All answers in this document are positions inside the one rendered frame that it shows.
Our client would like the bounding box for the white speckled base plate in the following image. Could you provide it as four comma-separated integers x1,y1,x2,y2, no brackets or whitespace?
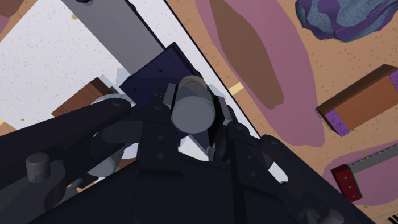
0,0,290,185

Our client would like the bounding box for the blue and purple rag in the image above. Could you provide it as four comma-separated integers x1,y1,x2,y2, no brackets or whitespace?
295,0,398,43

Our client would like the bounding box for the grey flat rail bar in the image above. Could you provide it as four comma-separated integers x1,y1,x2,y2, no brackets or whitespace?
56,0,165,75

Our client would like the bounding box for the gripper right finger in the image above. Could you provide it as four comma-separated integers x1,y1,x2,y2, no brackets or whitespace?
208,96,377,224

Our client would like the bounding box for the grey knurled knob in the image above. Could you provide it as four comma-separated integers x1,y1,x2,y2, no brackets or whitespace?
170,74,217,135

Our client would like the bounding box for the red-handled grey try square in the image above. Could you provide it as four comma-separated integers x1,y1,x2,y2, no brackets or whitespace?
330,144,398,202

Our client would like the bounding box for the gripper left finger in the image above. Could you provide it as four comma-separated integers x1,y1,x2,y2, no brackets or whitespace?
0,82,180,193

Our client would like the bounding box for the brown wooden test board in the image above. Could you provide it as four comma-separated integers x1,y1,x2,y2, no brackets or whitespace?
51,77,138,170

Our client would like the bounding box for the dark blue carrier block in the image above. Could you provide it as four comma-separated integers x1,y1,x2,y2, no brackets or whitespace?
119,42,218,150

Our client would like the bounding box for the brown block with purple ends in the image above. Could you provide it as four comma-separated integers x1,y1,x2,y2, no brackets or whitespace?
315,64,398,138

